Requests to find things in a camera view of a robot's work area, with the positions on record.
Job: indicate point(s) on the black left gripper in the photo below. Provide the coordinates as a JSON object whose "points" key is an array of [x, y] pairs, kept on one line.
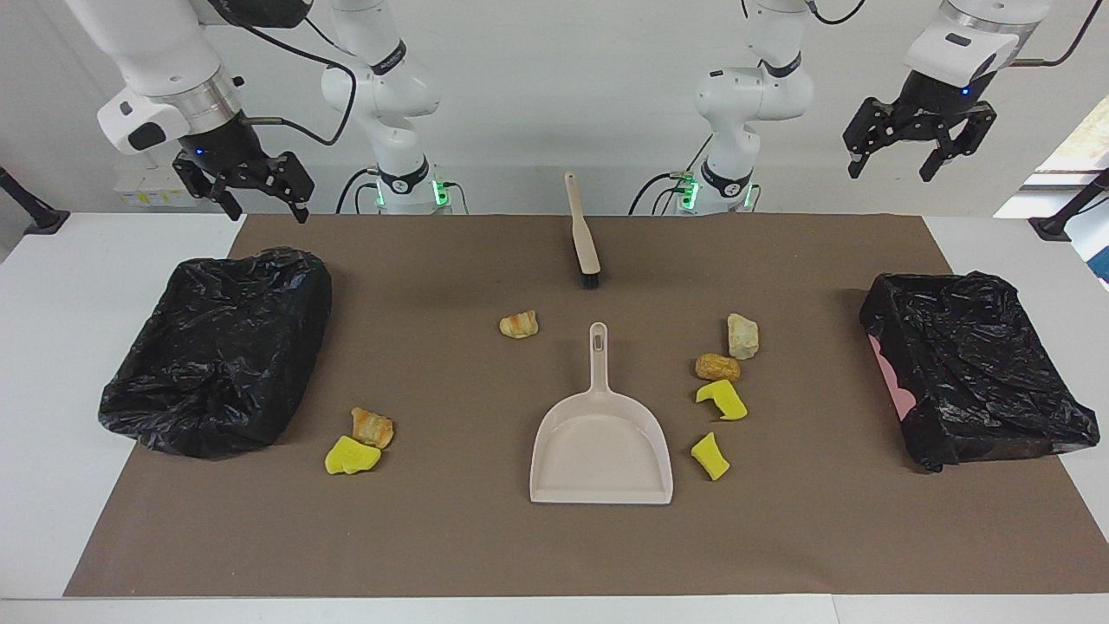
{"points": [[936, 91]]}

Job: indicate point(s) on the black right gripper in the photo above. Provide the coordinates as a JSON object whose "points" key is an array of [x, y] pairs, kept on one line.
{"points": [[221, 147]]}

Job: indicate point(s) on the striped croissant piece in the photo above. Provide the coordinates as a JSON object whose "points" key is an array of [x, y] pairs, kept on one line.
{"points": [[372, 426], [518, 324]]}

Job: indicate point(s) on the pale-ended croissant piece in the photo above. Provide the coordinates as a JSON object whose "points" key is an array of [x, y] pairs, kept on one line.
{"points": [[742, 336]]}

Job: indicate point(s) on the brown bun piece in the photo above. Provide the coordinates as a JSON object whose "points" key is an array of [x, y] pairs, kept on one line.
{"points": [[717, 367]]}

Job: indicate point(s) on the beige brush with black bristles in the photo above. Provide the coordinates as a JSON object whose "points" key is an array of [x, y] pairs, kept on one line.
{"points": [[582, 234]]}

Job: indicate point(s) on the notched yellow sponge piece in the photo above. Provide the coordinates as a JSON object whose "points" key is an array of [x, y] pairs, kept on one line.
{"points": [[723, 403]]}

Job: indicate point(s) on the yellow sponge wedge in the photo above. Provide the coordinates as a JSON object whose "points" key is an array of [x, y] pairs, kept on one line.
{"points": [[710, 458]]}

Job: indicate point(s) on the beige plastic dustpan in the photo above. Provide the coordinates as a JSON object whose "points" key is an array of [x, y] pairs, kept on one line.
{"points": [[600, 451]]}

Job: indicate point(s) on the black plastic trash bag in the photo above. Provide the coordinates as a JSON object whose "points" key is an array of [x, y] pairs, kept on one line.
{"points": [[979, 373], [217, 364]]}

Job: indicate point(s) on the pink bin box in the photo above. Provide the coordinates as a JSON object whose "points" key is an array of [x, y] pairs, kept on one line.
{"points": [[892, 377]]}

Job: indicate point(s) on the black stand foot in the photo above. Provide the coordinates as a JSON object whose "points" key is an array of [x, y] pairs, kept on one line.
{"points": [[30, 208], [1070, 212]]}

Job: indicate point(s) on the brown table mat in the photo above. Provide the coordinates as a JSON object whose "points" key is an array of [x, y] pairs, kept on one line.
{"points": [[433, 520]]}

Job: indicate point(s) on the white wall socket box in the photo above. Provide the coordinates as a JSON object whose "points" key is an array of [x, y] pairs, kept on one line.
{"points": [[156, 186]]}

